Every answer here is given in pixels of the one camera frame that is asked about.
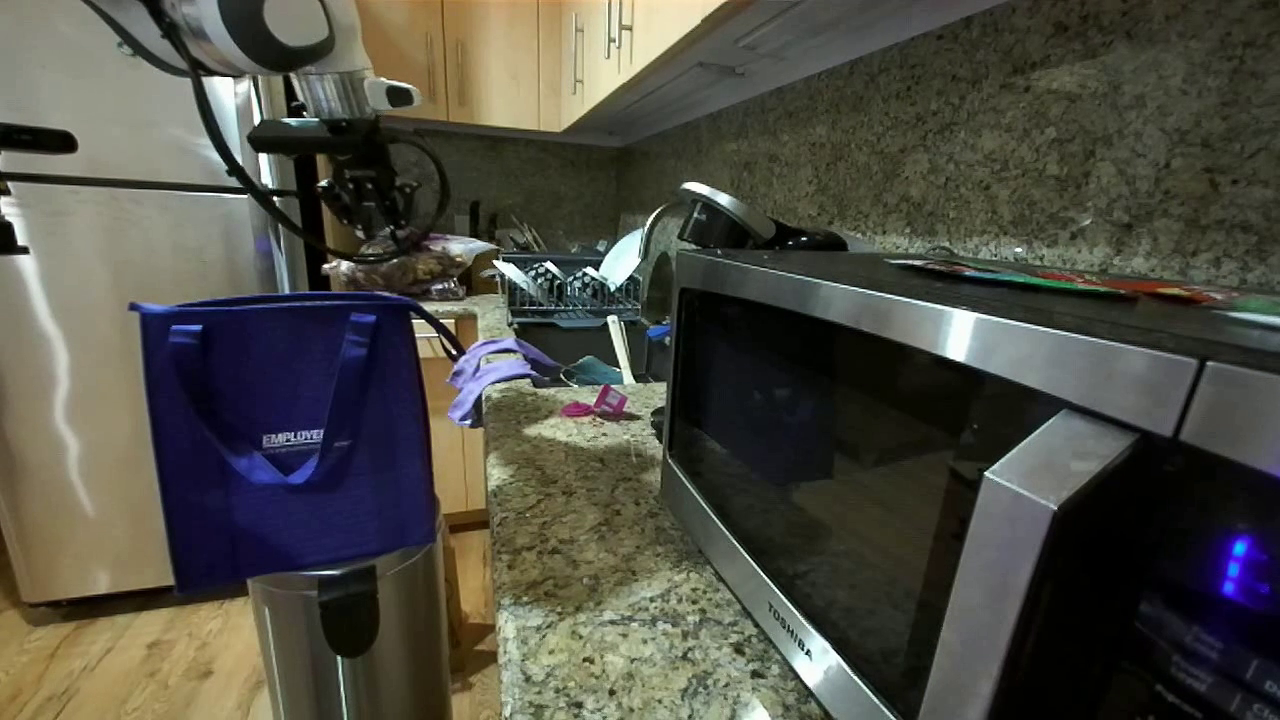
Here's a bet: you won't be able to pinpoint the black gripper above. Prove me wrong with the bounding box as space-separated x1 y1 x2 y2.
316 141 422 260

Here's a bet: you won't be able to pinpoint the blue fabric bag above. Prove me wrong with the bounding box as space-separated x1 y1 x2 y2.
133 290 443 597

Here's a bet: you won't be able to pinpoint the purple cloth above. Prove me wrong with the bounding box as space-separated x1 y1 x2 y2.
449 333 564 432

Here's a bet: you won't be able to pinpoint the dark dish rack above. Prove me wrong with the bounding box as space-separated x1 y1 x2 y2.
492 246 647 333

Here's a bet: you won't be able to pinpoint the light wood upper cabinets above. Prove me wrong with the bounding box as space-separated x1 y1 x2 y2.
352 0 1005 150

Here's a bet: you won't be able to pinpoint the white plate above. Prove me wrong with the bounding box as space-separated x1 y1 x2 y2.
597 221 651 297

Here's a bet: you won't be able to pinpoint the light wood base cabinet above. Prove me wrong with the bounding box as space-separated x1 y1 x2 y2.
411 307 492 531

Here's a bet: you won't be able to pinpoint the small pink plastic item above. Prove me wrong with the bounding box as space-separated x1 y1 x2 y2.
554 384 639 425

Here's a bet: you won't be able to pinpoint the stainless steel refrigerator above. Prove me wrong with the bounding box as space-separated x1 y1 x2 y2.
0 0 313 612

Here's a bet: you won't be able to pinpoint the stainless steel trash can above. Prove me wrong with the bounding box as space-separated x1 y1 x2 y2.
245 531 455 720

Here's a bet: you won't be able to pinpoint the stainless steel microwave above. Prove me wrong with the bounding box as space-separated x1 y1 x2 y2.
657 243 1280 720

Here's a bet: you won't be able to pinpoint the colourful papers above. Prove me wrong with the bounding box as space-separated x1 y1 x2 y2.
884 250 1280 333

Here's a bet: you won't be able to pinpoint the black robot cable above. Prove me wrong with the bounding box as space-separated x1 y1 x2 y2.
137 0 450 250

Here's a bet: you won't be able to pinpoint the black refrigerator handle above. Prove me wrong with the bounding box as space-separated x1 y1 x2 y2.
0 195 32 260
0 120 78 156

